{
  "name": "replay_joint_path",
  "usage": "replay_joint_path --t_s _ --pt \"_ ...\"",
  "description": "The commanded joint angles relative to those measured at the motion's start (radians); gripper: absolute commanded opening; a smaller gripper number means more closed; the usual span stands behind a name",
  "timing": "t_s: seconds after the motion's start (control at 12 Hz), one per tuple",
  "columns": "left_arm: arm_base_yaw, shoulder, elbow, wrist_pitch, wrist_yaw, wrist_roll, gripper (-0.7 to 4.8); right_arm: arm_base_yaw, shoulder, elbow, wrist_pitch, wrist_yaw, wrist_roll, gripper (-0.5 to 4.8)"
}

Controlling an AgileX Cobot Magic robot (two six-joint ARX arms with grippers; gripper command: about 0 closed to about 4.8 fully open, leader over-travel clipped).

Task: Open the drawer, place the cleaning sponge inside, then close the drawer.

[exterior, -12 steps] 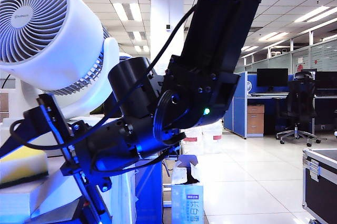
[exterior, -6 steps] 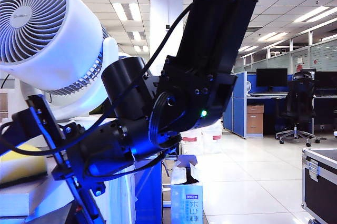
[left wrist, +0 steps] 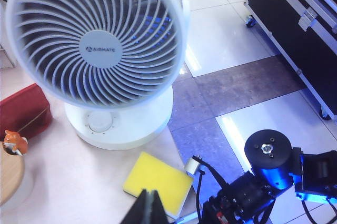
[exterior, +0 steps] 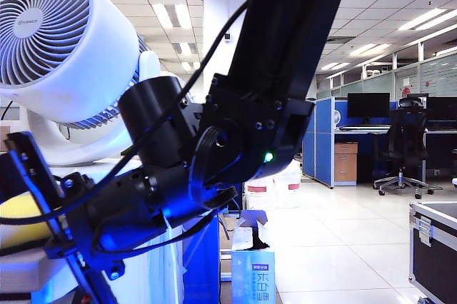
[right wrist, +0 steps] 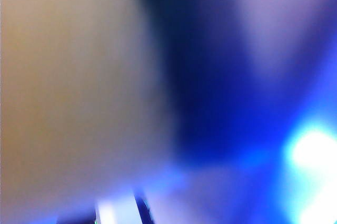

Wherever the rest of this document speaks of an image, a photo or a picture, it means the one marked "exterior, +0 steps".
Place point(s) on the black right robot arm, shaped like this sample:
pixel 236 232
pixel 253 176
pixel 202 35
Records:
pixel 285 33

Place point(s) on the tiny white desk fan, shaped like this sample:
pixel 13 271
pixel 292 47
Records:
pixel 337 117

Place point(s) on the yellow cleaning sponge green base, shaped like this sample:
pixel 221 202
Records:
pixel 21 211

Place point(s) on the black mesh office chair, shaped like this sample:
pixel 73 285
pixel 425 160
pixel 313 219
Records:
pixel 405 140

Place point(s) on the wooden drawer pedestal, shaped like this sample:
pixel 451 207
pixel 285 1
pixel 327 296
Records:
pixel 345 165

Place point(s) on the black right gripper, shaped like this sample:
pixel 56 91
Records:
pixel 107 232

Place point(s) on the blue cubicle partition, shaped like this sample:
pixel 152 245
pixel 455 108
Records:
pixel 321 147

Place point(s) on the clear water jug red label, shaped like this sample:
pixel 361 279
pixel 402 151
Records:
pixel 291 190
pixel 260 193

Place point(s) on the black computer monitor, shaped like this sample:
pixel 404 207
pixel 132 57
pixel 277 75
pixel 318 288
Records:
pixel 368 104
pixel 442 111

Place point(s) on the large white desk fan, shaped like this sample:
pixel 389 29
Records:
pixel 89 50

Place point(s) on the small black sensor box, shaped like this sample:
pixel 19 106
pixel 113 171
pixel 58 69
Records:
pixel 228 37

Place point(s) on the white office desk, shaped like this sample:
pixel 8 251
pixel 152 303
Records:
pixel 357 129
pixel 442 131

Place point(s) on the blue metal cabinet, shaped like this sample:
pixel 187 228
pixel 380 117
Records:
pixel 201 264

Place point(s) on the blue cubicle panel behind monitor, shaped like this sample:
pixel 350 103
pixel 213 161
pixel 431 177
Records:
pixel 342 105

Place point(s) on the black aluminium flight case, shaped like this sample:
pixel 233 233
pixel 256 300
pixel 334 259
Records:
pixel 435 264

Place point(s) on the white plastic bag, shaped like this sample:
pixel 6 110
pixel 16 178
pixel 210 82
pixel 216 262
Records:
pixel 244 238

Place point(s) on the blue printed cardboard box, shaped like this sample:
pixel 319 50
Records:
pixel 253 279

